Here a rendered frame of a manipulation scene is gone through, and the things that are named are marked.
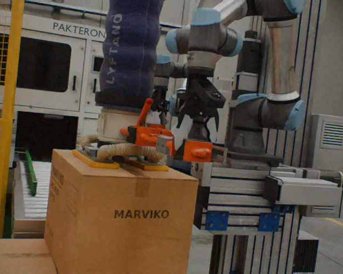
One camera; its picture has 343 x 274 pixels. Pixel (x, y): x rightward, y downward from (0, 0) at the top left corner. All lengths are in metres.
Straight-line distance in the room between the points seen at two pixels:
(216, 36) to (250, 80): 0.84
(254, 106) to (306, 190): 0.36
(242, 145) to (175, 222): 0.41
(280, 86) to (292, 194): 0.39
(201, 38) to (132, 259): 0.75
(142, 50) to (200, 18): 0.50
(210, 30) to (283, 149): 0.95
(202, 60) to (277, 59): 0.50
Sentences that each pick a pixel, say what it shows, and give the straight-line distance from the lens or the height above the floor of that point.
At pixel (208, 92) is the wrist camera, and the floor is 1.22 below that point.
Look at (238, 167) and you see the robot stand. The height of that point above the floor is 0.98.
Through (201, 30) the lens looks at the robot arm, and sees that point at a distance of 1.03.
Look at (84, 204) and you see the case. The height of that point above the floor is 0.85.
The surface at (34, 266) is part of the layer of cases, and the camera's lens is 1.63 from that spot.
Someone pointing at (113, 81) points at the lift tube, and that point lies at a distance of 1.48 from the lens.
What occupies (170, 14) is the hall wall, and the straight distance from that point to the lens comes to 11.42.
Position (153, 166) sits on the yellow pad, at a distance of 1.46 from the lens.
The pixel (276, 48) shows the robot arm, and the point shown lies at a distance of 1.46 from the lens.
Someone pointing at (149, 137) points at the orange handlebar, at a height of 1.08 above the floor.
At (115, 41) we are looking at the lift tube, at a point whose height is 1.40.
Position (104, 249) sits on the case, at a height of 0.71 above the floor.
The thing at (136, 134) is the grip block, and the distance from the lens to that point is 1.29.
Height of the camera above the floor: 1.16
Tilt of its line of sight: 3 degrees down
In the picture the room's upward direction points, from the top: 6 degrees clockwise
